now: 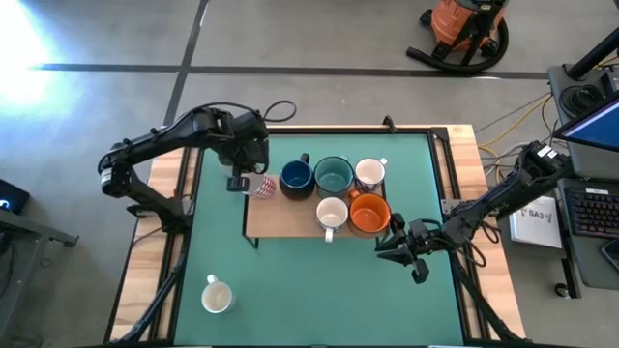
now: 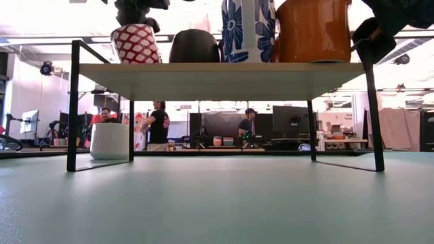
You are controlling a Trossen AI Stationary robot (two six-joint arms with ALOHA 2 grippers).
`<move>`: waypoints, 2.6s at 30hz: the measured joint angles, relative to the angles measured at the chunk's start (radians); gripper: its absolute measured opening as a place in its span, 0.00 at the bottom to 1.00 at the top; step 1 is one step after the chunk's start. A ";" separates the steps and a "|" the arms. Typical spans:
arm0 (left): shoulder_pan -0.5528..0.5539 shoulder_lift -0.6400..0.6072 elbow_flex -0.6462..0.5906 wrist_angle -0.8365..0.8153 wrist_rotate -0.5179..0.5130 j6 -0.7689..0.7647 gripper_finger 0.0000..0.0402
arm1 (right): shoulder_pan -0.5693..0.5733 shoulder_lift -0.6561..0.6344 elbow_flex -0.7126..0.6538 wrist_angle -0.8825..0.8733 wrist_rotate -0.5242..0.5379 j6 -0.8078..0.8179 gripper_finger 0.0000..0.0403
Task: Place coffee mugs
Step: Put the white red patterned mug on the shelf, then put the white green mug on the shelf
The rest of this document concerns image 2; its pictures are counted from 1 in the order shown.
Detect wooden shelf black metal legs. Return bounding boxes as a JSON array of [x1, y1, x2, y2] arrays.
[[66, 39, 386, 173]]

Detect black dome camera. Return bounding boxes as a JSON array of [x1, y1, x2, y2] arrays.
[[39, 60, 55, 77], [393, 53, 411, 66]]

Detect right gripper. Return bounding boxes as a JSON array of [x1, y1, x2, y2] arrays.
[[352, 0, 434, 65]]

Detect white mug blue flowers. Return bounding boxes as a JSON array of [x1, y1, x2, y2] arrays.
[[220, 0, 277, 64]]

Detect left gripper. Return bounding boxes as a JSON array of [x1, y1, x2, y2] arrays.
[[115, 0, 170, 34]]

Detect black monitor on arm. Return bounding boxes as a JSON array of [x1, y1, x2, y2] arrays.
[[272, 105, 319, 140]]

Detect cream mug green inside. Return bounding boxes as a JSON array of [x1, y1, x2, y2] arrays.
[[90, 122, 131, 161]]

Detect orange enamel mug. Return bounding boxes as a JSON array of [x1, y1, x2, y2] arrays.
[[273, 0, 353, 64]]

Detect green table mat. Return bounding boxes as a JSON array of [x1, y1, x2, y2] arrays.
[[0, 152, 434, 244]]

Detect standing person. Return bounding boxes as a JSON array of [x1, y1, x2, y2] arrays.
[[140, 100, 171, 153]]

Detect red white banner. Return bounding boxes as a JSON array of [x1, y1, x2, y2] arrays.
[[134, 113, 146, 152]]

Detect table with boxes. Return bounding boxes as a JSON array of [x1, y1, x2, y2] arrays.
[[318, 130, 369, 152]]

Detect dark navy mug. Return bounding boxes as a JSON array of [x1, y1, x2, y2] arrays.
[[168, 28, 221, 64]]

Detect seated person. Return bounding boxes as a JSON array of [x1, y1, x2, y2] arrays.
[[100, 107, 119, 124]]

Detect beige board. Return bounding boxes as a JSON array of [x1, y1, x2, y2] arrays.
[[378, 108, 422, 153]]

